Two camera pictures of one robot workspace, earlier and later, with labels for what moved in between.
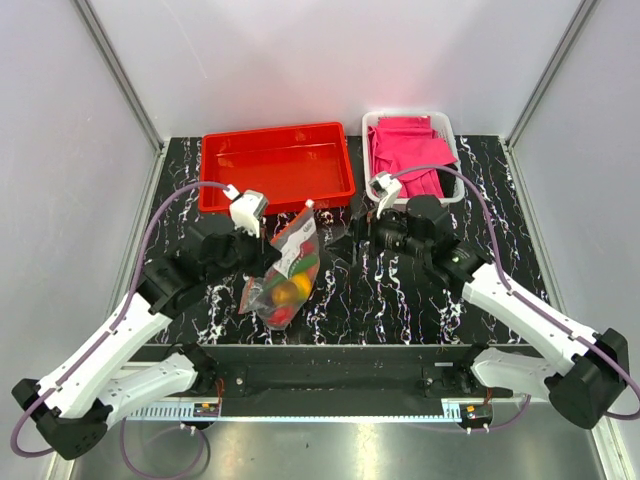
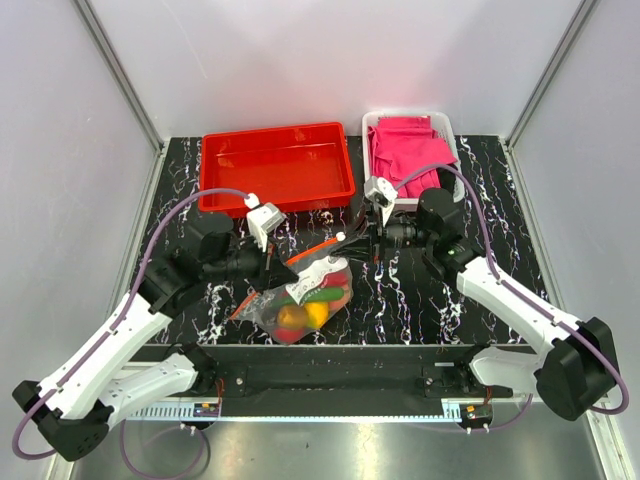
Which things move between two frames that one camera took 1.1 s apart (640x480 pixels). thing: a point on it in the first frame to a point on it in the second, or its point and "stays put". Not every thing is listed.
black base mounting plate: x=326 y=371 stays put
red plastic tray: x=289 y=165 stays put
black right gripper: x=346 y=247 stays put
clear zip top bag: x=274 y=296 to x=290 y=312
